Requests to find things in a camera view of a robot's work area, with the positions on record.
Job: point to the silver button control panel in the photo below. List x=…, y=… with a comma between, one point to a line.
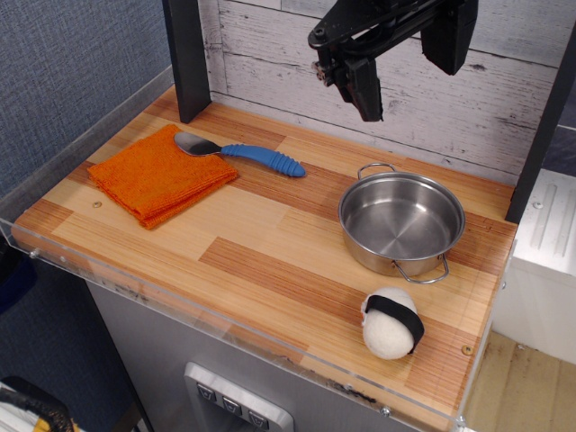
x=220, y=403

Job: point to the orange folded cloth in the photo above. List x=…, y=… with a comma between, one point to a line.
x=154, y=180

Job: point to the black right vertical post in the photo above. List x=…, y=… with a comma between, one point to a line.
x=553, y=110

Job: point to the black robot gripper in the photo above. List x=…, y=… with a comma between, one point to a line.
x=370, y=28

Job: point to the black vertical post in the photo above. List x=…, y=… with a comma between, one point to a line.
x=553, y=110
x=185, y=42

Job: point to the black yellow object bottom left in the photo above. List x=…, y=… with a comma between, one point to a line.
x=27, y=407

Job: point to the white plush sushi toy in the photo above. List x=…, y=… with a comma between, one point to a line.
x=391, y=325

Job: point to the blue handled metal spoon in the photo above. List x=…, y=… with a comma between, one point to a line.
x=199, y=147

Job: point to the stainless steel pot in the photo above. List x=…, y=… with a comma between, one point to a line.
x=400, y=224

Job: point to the white aluminium block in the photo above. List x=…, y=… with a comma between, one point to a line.
x=536, y=303

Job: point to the clear acrylic table guard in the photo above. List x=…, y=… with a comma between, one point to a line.
x=262, y=262

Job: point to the grey metal cabinet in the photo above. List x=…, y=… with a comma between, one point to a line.
x=257, y=362

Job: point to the black left vertical post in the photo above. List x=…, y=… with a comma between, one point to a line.
x=185, y=42

